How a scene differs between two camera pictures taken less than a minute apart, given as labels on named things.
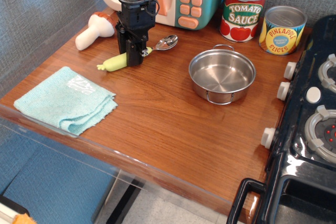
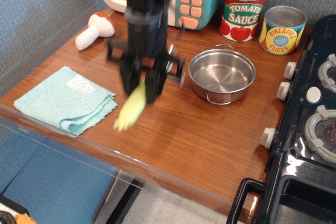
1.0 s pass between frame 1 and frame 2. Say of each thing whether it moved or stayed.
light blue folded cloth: stayed
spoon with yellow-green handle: moved
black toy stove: stayed
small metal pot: stayed
